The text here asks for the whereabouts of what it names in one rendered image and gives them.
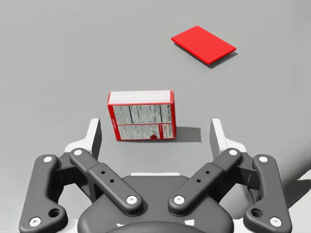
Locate red pad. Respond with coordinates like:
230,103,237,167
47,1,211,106
171,25,237,65

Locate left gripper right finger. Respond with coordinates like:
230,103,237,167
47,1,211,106
168,118,293,233

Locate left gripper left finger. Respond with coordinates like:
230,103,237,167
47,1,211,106
18,118,144,233

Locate red and white carton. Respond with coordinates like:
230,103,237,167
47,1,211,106
107,89,177,141

